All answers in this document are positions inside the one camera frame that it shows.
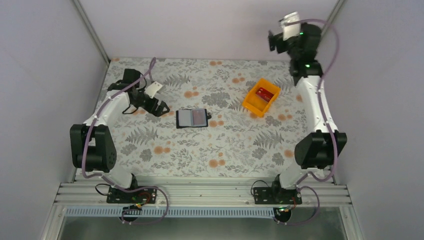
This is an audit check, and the black card holder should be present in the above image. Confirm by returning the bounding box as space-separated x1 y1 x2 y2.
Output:
175 108 212 129

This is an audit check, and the red VIP card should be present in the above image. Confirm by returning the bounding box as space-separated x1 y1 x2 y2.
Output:
255 87 274 103

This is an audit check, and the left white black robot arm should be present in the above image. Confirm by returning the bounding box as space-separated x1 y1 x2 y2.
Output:
70 68 170 203

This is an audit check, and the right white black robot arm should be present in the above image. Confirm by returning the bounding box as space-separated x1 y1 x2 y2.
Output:
268 19 347 204

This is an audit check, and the orange plastic bin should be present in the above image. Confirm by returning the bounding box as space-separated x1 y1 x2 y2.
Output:
241 78 281 118

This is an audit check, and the floral table mat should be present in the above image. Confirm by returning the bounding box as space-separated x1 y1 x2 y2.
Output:
110 58 308 178

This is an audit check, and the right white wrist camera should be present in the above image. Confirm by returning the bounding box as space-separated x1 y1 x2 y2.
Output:
279 11 301 41

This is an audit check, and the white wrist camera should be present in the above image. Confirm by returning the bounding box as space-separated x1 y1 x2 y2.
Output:
144 81 163 99
279 11 301 41

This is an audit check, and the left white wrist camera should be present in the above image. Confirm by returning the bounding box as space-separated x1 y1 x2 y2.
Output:
144 81 163 99

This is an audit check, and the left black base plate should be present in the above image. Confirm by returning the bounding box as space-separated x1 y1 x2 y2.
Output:
106 187 157 205

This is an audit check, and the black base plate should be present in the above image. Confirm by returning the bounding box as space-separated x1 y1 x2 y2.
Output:
106 187 157 205
252 187 303 205

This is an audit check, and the grey slotted cable duct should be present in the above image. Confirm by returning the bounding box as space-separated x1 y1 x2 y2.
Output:
64 206 274 219

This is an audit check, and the aluminium rail frame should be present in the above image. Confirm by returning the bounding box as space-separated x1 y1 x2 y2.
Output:
54 176 352 207

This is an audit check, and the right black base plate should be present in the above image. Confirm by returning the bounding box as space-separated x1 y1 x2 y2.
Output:
252 187 303 205

